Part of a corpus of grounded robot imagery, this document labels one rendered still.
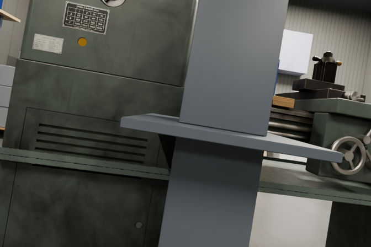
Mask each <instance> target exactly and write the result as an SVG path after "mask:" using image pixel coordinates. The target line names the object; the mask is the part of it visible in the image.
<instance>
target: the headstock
mask: <svg viewBox="0 0 371 247"><path fill-rule="evenodd" d="M197 8H198V0H30V1H29V7H28V13H27V17H26V23H25V29H24V36H23V42H22V48H21V52H20V58H24V59H28V60H34V61H40V62H46V63H52V64H56V65H62V66H68V67H74V68H80V69H86V70H90V71H96V72H102V73H108V74H114V75H118V76H124V77H130V78H136V79H142V80H148V81H152V82H158V83H164V84H170V85H176V86H180V87H184V85H185V81H186V75H187V68H188V62H189V55H190V48H191V44H192V38H193V31H194V25H195V19H196V14H197Z"/></svg>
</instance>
